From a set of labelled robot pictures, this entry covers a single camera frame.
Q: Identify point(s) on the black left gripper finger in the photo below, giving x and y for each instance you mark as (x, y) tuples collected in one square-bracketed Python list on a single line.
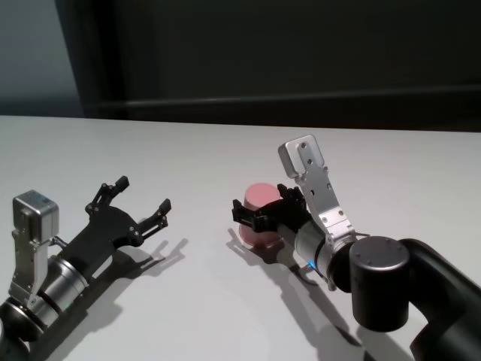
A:
[(154, 221), (107, 193)]

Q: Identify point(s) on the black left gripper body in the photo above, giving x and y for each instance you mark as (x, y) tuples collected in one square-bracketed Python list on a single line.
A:
[(103, 235)]

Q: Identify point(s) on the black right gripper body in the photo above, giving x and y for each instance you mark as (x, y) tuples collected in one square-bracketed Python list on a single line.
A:
[(285, 216)]

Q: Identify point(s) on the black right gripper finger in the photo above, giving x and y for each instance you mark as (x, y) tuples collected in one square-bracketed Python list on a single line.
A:
[(293, 195), (246, 216)]

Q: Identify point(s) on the pink plastic cup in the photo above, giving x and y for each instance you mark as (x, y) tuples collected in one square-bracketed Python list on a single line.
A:
[(259, 197)]

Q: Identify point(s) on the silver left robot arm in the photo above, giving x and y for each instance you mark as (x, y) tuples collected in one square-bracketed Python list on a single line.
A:
[(62, 280)]

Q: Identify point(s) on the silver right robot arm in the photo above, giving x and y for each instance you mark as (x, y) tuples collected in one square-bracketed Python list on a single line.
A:
[(379, 270)]

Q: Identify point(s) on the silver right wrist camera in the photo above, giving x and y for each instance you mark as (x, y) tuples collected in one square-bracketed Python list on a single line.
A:
[(319, 188)]

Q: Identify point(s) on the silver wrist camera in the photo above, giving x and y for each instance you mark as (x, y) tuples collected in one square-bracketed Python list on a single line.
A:
[(319, 188), (35, 218)]

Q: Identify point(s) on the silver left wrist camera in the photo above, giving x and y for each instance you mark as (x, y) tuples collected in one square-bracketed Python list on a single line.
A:
[(35, 218)]

